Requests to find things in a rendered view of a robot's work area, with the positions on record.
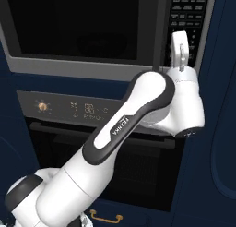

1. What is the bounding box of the black microwave door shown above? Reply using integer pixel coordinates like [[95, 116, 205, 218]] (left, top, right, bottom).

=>
[[0, 0, 170, 82]]

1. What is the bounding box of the black and silver microwave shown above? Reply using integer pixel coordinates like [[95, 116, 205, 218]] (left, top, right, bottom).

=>
[[0, 0, 218, 83]]

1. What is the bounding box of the black built-in oven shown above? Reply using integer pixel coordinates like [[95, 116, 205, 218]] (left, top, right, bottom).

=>
[[16, 90, 186, 212]]

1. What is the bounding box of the navy blue drawer front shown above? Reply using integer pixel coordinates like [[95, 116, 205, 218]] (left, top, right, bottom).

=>
[[80, 198, 181, 227]]

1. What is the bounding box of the navy blue cupboard door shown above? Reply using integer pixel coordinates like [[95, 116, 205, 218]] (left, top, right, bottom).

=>
[[0, 42, 41, 195], [179, 0, 236, 227]]

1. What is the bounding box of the dark oven door handle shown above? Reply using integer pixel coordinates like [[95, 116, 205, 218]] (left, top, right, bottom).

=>
[[29, 121, 177, 149]]

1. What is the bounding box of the dark microwave door handle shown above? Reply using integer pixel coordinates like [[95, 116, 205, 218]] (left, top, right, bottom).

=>
[[152, 0, 169, 72]]

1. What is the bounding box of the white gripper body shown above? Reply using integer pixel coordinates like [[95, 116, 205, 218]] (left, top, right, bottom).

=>
[[170, 30, 189, 73]]

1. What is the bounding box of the gold drawer handle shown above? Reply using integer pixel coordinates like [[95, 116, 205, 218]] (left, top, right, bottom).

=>
[[88, 209, 124, 224]]

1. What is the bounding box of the black oven door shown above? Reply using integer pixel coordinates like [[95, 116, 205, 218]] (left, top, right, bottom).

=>
[[25, 117, 186, 212]]

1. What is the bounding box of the orange-lit oven knob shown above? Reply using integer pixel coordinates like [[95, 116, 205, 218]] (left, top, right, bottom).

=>
[[36, 100, 51, 114]]

